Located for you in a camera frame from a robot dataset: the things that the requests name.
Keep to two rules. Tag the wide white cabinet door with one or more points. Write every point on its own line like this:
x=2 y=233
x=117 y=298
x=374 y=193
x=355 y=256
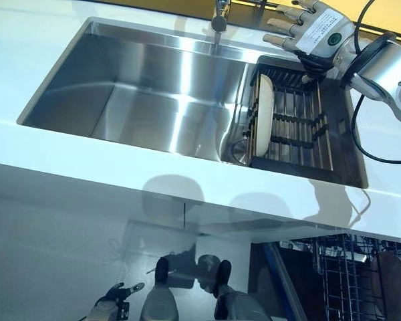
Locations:
x=70 y=200

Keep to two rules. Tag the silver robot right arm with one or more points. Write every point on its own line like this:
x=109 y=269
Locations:
x=381 y=70

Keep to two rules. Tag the beige round plate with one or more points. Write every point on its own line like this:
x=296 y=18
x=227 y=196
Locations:
x=265 y=117
x=389 y=281

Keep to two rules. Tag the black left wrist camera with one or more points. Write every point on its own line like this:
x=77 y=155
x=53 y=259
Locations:
x=125 y=309

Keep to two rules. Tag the narrow white cabinet door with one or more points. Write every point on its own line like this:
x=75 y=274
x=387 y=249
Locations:
x=227 y=217

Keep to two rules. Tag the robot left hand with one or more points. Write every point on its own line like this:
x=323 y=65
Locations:
x=115 y=294

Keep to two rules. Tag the chrome gooseneck faucet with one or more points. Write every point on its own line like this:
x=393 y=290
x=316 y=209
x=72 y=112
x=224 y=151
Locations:
x=219 y=23

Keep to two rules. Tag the black dish drying rack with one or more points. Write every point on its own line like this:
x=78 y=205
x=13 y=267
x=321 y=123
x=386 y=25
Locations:
x=297 y=133

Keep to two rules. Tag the stainless steel sink basin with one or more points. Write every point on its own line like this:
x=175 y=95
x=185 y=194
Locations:
x=120 y=100

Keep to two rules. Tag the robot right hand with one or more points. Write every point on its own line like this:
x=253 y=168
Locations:
x=324 y=33

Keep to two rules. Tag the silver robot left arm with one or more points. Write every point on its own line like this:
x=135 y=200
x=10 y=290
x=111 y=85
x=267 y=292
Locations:
x=100 y=314

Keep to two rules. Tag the steel sink drain strainer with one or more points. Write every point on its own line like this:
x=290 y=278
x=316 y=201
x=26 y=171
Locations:
x=239 y=154

